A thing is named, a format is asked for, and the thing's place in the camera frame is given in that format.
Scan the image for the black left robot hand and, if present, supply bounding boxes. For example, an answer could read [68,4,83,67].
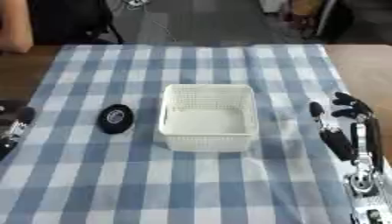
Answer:
[0,99,39,162]

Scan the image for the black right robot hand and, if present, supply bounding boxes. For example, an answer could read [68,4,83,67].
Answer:
[307,91,386,175]

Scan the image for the tan cardboard box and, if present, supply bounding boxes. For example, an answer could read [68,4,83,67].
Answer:
[0,0,36,54]

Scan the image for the black round disc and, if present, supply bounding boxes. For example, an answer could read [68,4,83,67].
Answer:
[96,103,137,135]

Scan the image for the black office chair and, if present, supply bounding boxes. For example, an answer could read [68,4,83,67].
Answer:
[25,0,126,46]

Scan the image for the wooden stool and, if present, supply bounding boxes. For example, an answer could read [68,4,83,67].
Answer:
[283,0,328,39]

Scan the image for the white perforated plastic basket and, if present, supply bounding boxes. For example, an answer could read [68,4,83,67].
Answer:
[157,83,261,153]

